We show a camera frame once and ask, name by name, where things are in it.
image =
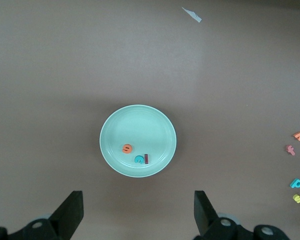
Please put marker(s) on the pink foam letter f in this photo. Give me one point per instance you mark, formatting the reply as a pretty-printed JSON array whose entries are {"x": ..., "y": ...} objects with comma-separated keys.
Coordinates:
[{"x": 290, "y": 150}]

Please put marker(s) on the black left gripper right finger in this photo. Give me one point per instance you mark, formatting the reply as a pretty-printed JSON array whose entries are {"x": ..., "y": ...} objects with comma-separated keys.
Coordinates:
[{"x": 206, "y": 217}]

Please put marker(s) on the orange foam letter v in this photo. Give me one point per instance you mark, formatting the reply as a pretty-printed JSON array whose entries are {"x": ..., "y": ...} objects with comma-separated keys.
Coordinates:
[{"x": 299, "y": 136}]

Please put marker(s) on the green plate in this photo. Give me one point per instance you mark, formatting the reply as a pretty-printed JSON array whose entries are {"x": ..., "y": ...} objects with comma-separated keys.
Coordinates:
[{"x": 139, "y": 125}]

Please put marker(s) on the teal foam letter c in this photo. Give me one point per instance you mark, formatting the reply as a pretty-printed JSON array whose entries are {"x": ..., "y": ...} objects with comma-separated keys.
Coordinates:
[{"x": 136, "y": 160}]

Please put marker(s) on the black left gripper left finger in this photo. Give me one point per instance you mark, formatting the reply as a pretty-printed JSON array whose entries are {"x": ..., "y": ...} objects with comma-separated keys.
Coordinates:
[{"x": 66, "y": 217}]

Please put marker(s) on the brown paper table cover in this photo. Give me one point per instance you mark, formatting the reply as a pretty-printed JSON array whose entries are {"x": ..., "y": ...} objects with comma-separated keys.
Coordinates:
[{"x": 65, "y": 62}]

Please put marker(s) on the teal foam letter p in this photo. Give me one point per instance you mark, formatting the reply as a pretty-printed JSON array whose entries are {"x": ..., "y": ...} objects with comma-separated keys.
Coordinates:
[{"x": 295, "y": 184}]

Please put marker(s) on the yellow foam letter s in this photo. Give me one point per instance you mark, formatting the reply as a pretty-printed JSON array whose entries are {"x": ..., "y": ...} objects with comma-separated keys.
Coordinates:
[{"x": 298, "y": 198}]

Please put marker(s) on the maroon foam letter i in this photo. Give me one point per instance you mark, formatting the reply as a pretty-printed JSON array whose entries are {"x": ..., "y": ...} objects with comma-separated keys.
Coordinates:
[{"x": 146, "y": 159}]

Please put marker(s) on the orange foam letter e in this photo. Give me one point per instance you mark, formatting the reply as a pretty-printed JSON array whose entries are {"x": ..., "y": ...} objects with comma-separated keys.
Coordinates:
[{"x": 124, "y": 149}]

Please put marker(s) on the white torn paper scrap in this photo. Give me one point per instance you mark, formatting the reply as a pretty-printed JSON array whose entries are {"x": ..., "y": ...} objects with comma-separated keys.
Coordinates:
[{"x": 192, "y": 14}]

